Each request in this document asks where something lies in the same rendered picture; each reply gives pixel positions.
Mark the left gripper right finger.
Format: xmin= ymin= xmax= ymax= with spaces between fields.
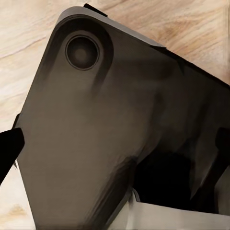
xmin=215 ymin=127 xmax=230 ymax=166

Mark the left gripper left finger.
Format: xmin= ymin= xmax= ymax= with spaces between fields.
xmin=0 ymin=127 xmax=25 ymax=185

